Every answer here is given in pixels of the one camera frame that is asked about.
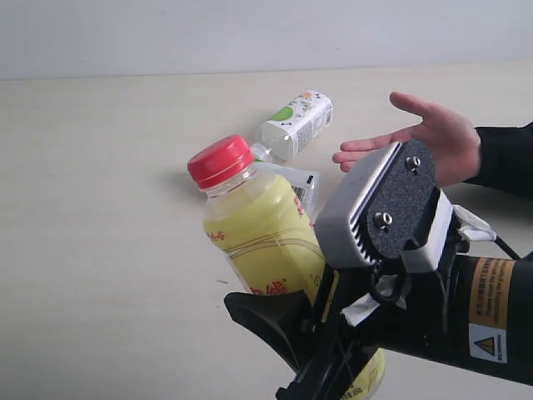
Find square white green label bottle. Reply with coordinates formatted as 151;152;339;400
250;90;333;163

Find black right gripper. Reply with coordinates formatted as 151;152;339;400
224;237;471;400

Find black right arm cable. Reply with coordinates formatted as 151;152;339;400
453;206;521;259

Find person's open hand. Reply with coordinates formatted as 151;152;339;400
332;92;481;187

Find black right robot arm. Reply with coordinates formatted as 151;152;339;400
224;236;532;399

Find yellow juice bottle red cap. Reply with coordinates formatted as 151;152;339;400
187;134;386;400

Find green white label plastic bottle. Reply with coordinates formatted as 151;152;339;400
255;160;321;222

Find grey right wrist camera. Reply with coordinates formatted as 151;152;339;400
315;139;453;273

